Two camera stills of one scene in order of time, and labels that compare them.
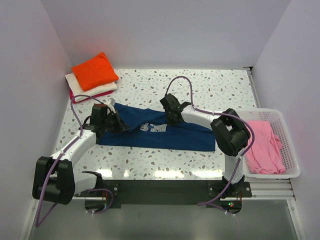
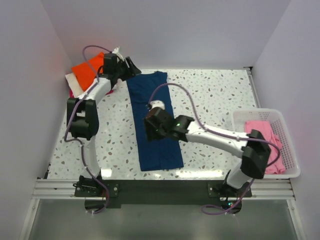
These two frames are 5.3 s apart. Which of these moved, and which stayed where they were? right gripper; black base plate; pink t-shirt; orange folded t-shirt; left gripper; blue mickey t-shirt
Moved: left gripper; blue mickey t-shirt; right gripper
Stayed: pink t-shirt; black base plate; orange folded t-shirt
